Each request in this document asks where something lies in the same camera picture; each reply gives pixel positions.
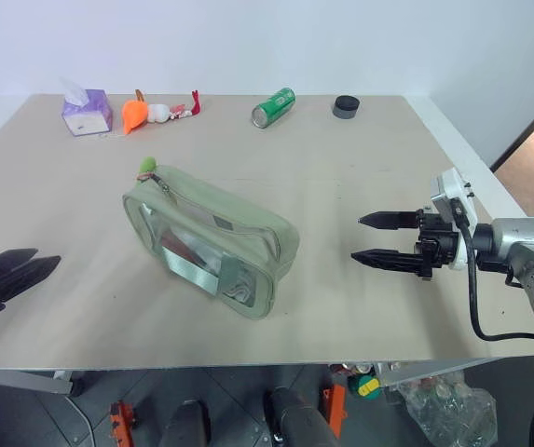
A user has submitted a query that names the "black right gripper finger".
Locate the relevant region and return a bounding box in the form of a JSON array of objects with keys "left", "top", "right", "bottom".
[
  {"left": 357, "top": 210, "right": 424, "bottom": 232},
  {"left": 350, "top": 249, "right": 425, "bottom": 277}
]

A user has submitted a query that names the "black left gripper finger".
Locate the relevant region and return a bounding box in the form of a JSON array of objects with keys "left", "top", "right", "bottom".
[
  {"left": 0, "top": 254, "right": 62, "bottom": 305},
  {"left": 0, "top": 248, "right": 40, "bottom": 280}
]

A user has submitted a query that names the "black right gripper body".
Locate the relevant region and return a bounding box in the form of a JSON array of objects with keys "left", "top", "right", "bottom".
[{"left": 414, "top": 209, "right": 460, "bottom": 282}]

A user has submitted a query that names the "green zippered pouch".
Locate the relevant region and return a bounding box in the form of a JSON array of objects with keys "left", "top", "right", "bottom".
[{"left": 122, "top": 164, "right": 301, "bottom": 321}]

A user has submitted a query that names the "black tape roll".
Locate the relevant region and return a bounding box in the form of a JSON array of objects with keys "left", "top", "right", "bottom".
[{"left": 332, "top": 94, "right": 360, "bottom": 119}]

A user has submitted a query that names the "orange black clamp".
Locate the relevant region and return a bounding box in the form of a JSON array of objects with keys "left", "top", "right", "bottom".
[
  {"left": 108, "top": 400, "right": 138, "bottom": 447},
  {"left": 320, "top": 382, "right": 348, "bottom": 440}
]

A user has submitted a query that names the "clear plastic bag of bottles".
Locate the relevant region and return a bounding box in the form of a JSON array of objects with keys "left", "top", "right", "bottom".
[{"left": 394, "top": 367, "right": 499, "bottom": 447}]

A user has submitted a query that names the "green soda can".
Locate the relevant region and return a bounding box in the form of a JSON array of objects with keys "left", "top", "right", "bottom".
[{"left": 252, "top": 87, "right": 296, "bottom": 129}]

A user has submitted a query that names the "purple tissue box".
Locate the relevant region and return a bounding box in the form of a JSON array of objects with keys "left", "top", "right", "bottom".
[{"left": 58, "top": 76, "right": 114, "bottom": 138}]

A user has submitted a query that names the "orange carrot plush toy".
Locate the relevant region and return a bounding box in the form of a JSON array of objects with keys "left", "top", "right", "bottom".
[{"left": 121, "top": 88, "right": 149, "bottom": 136}]

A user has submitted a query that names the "red white plush toy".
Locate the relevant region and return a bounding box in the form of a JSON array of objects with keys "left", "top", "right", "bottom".
[{"left": 168, "top": 89, "right": 202, "bottom": 122}]

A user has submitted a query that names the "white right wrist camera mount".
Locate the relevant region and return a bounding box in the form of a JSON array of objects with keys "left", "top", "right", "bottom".
[{"left": 429, "top": 167, "right": 479, "bottom": 271}]

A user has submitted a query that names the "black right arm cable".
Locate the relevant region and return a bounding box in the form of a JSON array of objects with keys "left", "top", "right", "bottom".
[{"left": 449, "top": 197, "right": 534, "bottom": 343}]

